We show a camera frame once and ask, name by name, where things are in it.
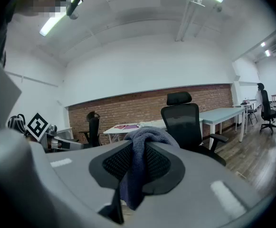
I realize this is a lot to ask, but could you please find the black swivel chair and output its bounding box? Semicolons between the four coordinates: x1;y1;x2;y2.
259;89;276;135

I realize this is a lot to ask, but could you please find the folding chair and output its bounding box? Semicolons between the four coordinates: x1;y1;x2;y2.
246;108;258;127

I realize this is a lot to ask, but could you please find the black office chair without headrest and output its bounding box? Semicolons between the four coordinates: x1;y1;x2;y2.
79;111;102;149

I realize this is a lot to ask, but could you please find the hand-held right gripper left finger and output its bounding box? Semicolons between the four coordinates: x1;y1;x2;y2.
29;140;133;225

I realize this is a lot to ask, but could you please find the small white table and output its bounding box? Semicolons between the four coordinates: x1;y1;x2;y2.
232;100;257;134

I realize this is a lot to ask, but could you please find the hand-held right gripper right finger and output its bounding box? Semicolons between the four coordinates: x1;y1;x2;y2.
128;140;270;228

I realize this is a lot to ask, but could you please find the curved white table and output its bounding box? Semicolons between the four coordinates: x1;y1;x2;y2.
103;121;152;144

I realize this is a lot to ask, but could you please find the black chair armrest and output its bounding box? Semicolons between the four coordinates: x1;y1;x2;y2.
209;133;229;144

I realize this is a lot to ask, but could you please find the white table with grommet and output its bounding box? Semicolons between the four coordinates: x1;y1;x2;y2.
149;118;204;129

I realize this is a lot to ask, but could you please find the blue-grey cloth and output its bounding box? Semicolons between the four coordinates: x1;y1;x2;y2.
118;126;179;210

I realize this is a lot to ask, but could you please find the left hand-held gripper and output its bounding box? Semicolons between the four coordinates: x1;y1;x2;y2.
24;112;85;152

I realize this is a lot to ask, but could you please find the white ceiling pipe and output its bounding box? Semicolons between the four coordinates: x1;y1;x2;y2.
175;0;206;42

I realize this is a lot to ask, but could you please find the light blue table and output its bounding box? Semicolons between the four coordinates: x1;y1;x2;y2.
199;107;247;143

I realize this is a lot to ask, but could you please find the black mesh office chair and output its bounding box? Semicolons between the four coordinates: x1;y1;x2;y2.
161;91;229;167

